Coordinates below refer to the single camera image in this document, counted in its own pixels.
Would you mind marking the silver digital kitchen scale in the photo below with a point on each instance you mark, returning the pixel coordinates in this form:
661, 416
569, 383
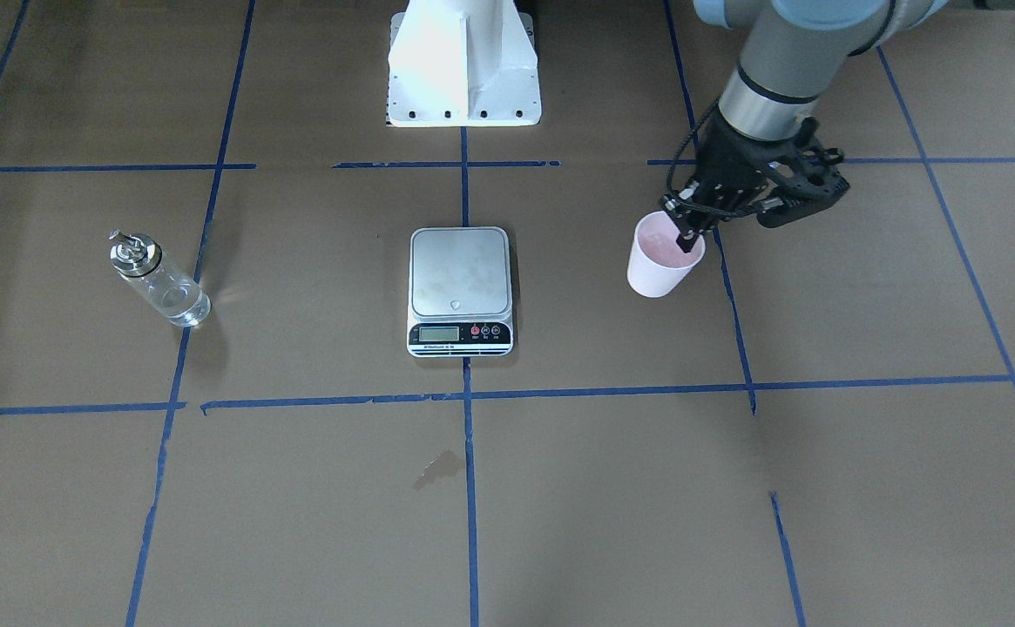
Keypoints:
460, 293

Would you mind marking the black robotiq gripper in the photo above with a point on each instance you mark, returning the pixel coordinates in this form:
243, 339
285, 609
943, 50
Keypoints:
727, 163

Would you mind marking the white pedestal column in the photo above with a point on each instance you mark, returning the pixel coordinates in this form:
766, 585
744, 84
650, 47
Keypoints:
463, 64

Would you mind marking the pink plastic cup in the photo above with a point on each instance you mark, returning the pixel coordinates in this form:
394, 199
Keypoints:
657, 262

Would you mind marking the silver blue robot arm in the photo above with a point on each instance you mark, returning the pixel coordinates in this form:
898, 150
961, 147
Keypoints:
792, 54

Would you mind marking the clear glass sauce bottle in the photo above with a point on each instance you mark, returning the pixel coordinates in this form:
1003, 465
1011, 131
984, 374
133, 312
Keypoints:
155, 274

